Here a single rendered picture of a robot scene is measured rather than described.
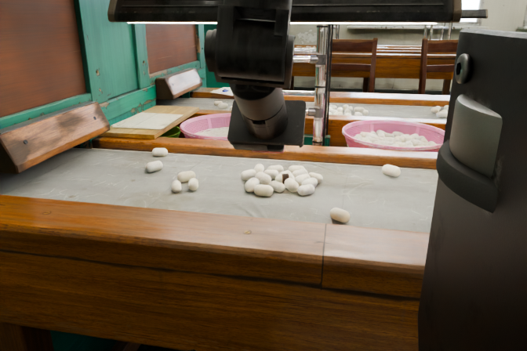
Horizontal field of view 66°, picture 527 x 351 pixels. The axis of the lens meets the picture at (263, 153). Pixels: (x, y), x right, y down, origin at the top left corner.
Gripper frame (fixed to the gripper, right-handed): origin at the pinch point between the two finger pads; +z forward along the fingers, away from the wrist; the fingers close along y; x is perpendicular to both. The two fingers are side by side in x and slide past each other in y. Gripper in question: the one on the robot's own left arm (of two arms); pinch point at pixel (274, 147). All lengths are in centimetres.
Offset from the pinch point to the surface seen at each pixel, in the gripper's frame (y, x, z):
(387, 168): -19.8, -6.1, 22.8
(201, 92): 45, -55, 78
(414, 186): -24.5, -1.7, 20.4
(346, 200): -11.5, 3.9, 13.6
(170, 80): 46, -45, 52
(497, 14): -200, -356, 382
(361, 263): -13.0, 17.1, -5.0
